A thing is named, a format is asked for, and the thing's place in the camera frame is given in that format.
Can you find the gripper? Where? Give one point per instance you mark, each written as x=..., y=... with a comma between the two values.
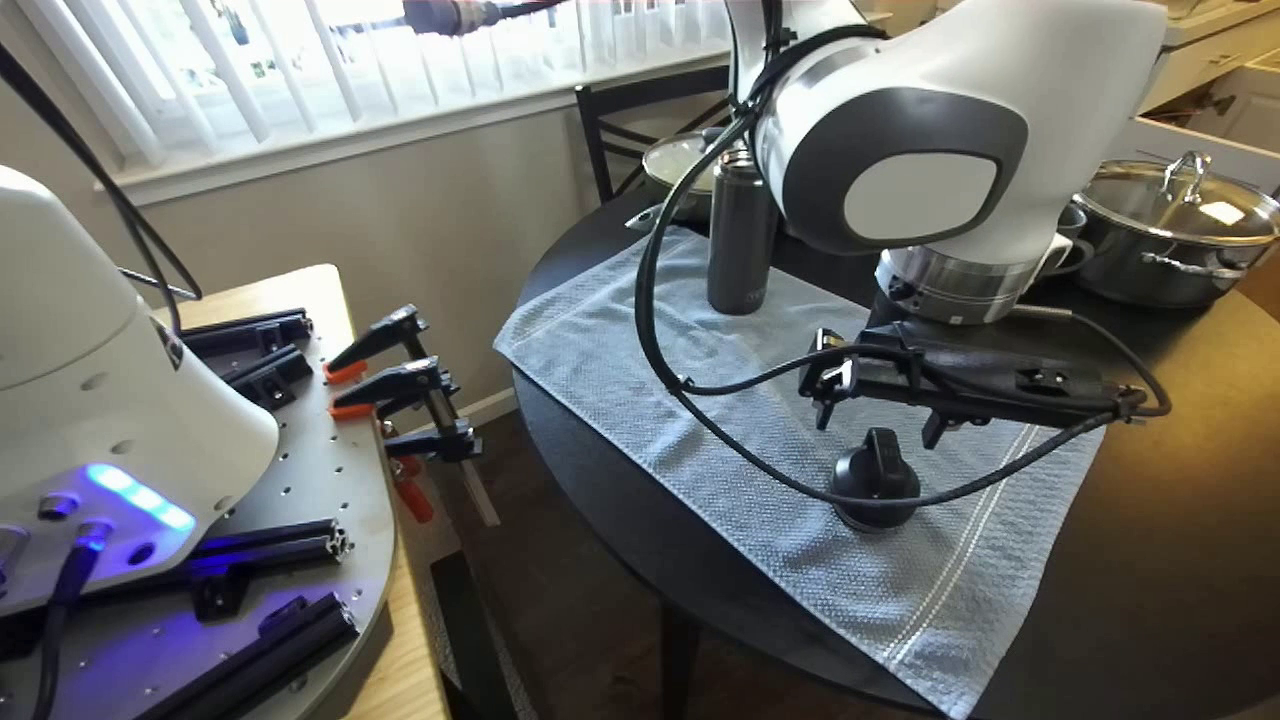
x=940, y=335

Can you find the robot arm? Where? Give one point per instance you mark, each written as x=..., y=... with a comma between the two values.
x=950, y=60

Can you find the black flask lid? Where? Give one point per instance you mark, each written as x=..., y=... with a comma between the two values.
x=876, y=490

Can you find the dark grey flask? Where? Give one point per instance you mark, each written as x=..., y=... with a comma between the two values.
x=740, y=250

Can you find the glass pot lid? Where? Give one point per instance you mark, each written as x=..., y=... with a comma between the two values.
x=1150, y=200

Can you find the grey towel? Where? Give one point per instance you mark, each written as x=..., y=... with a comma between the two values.
x=760, y=470

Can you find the frying pan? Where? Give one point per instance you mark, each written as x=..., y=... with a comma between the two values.
x=680, y=160

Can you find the steel cooking pot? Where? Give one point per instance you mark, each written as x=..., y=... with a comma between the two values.
x=1170, y=265

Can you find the black chair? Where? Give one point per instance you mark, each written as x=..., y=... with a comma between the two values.
x=597, y=140

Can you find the black orange bar clamp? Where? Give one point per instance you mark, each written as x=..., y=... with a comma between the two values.
x=440, y=440

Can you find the white kitchen cabinet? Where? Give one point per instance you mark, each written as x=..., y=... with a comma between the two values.
x=1215, y=60

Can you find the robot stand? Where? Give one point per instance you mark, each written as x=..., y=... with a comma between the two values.
x=330, y=470

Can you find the white window blinds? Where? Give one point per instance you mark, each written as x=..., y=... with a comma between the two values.
x=300, y=60

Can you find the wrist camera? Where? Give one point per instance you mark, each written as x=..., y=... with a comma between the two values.
x=1000, y=385

